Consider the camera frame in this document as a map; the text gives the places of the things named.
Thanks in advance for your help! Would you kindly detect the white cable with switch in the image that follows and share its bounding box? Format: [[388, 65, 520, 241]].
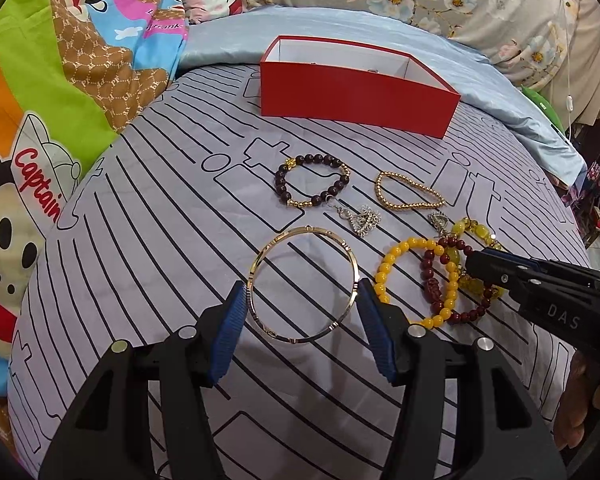
[[562, 35, 578, 141]]

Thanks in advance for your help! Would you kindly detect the person's right hand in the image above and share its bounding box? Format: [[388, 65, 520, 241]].
[[554, 350, 600, 453]]

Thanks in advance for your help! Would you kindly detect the grey striped bedsheet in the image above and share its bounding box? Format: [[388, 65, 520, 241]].
[[7, 62, 593, 480]]

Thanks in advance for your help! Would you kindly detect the dark red bead bracelet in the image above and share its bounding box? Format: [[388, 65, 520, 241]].
[[420, 237, 506, 323]]

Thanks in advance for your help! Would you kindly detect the light blue pillow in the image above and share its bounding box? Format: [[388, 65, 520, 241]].
[[177, 6, 588, 186]]

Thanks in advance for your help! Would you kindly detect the green plush toy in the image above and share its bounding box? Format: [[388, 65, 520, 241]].
[[520, 84, 566, 133]]

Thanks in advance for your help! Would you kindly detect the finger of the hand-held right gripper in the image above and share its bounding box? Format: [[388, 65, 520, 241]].
[[472, 247, 600, 282], [465, 258, 546, 307]]

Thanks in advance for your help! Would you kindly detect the gold bead bracelet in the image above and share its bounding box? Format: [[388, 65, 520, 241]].
[[375, 170, 446, 212]]

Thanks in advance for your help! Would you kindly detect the yellow bead bracelet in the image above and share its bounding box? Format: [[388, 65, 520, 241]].
[[374, 237, 462, 328]]

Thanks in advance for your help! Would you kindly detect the red cardboard box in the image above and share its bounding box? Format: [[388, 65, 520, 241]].
[[259, 35, 462, 139]]

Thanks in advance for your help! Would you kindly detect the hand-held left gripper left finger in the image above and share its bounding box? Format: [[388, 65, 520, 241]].
[[37, 280, 248, 480]]

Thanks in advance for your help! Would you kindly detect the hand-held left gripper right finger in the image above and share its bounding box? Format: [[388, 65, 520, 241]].
[[356, 278, 568, 480]]

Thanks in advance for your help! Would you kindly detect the grey floral blanket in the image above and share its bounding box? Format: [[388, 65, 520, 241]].
[[220, 0, 588, 88]]

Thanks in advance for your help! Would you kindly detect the yellow crystal bracelet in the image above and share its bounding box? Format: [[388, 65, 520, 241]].
[[447, 216, 506, 301]]

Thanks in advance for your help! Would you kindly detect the cartoon monkey blanket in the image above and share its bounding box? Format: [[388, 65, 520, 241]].
[[0, 0, 191, 441]]

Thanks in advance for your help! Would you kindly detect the dark brown bead bracelet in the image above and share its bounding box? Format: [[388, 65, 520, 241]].
[[274, 154, 352, 209]]

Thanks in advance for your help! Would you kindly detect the gold bangle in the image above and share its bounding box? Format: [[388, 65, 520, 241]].
[[249, 226, 360, 346]]

